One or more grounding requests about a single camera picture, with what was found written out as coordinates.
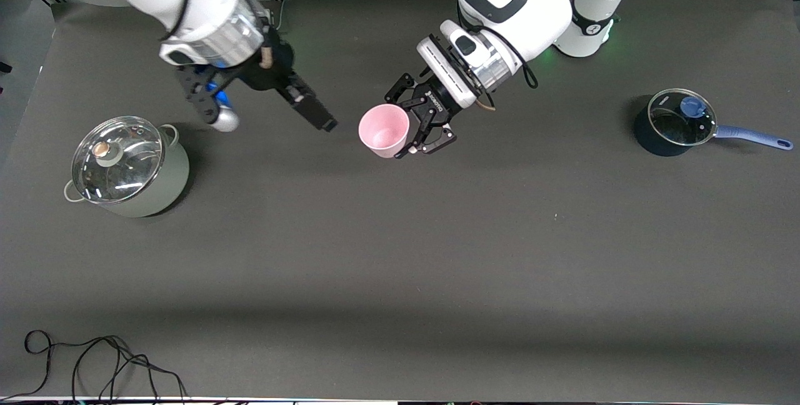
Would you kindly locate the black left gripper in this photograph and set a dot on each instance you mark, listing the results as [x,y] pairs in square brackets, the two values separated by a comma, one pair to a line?
[430,104]

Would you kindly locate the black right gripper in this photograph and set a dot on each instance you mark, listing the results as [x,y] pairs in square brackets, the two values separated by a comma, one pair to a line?
[273,72]

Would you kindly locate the pink plastic cup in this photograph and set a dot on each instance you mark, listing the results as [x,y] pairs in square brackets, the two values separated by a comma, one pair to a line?
[382,130]

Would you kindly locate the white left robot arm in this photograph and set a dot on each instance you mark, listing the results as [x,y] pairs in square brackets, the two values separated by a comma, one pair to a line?
[537,11]

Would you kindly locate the pale green cooking pot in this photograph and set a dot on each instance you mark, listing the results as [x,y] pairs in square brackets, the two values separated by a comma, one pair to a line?
[169,180]

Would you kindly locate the glass pot lid, beige knob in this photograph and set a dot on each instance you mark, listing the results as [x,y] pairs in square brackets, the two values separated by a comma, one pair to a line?
[125,167]

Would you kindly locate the glass saucepan lid, blue knob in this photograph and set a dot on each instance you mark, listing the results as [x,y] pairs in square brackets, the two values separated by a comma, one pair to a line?
[678,120]

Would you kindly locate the black right camera bracket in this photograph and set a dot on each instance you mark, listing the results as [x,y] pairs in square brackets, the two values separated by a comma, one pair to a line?
[197,95]

